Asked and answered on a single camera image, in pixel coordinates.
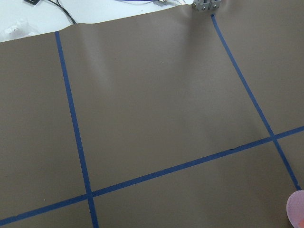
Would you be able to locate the pink mesh pen holder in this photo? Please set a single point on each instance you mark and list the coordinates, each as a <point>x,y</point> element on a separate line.
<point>295,209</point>

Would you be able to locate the brown paper table mat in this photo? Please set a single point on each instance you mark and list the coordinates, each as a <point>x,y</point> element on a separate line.
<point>172,119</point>

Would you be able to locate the aluminium frame post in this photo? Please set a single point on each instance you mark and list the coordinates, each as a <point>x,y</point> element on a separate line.
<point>204,5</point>

